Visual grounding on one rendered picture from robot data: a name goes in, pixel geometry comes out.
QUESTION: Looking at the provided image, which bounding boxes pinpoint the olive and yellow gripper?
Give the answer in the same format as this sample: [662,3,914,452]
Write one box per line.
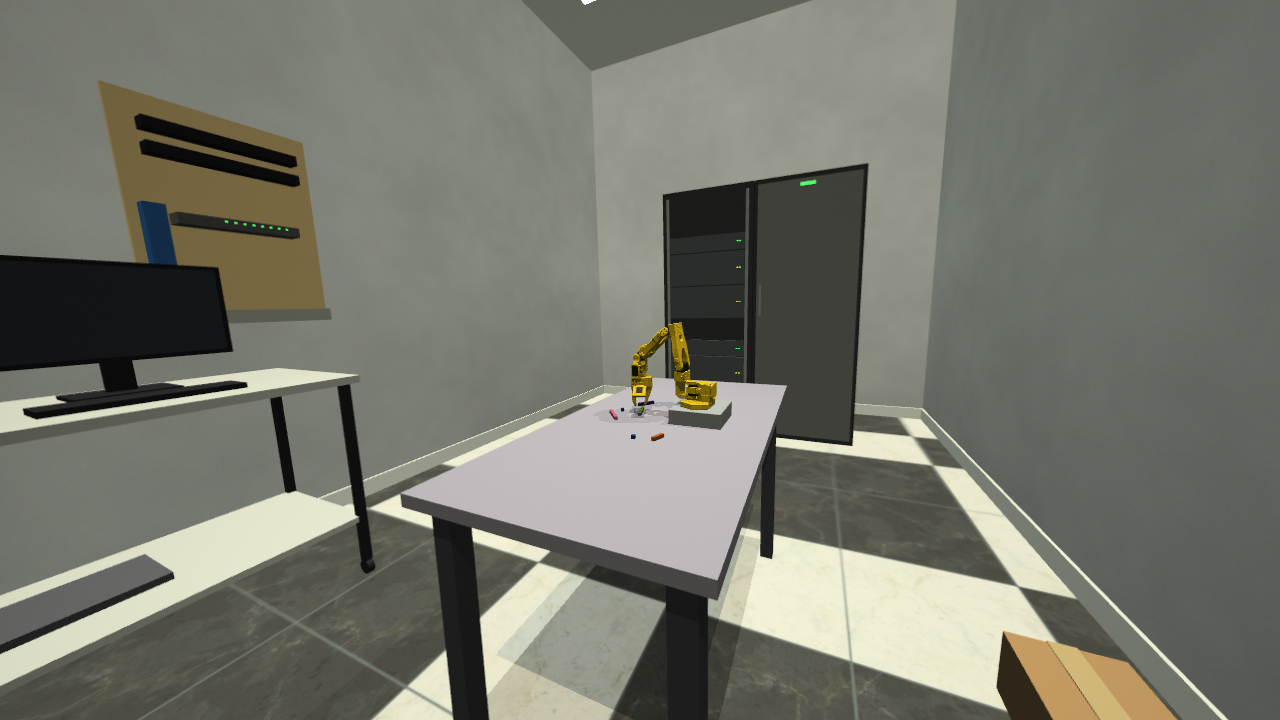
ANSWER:
[631,374,652,406]

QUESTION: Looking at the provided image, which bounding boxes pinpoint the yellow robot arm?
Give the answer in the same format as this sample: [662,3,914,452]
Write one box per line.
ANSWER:
[631,323,716,410]

